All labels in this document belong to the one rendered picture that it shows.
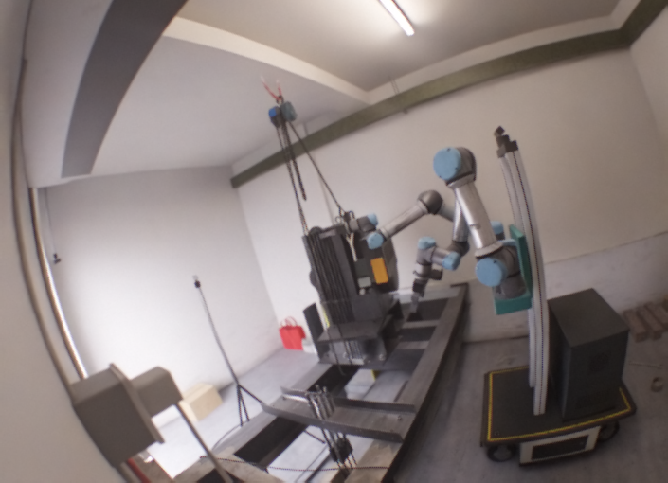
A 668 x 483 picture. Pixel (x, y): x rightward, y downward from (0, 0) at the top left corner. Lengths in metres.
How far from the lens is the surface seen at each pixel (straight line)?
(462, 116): 2.89
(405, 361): 2.14
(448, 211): 1.71
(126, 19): 0.41
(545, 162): 2.88
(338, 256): 1.99
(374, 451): 1.38
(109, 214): 3.47
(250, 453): 1.85
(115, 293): 3.36
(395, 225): 1.49
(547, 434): 1.77
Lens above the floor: 1.67
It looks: 3 degrees down
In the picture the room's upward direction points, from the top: 16 degrees counter-clockwise
